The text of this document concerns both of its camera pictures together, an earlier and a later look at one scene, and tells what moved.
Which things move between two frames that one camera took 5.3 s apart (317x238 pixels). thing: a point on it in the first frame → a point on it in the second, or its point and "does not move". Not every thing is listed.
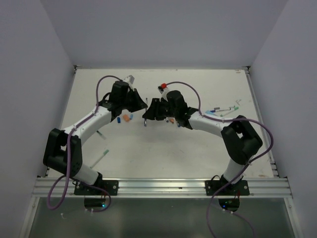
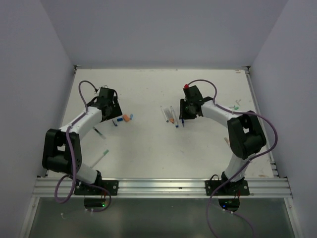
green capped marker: (104, 154) does not move
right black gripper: (153, 112) → (183, 114)
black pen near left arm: (100, 134) does not move
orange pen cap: (126, 117) does not move
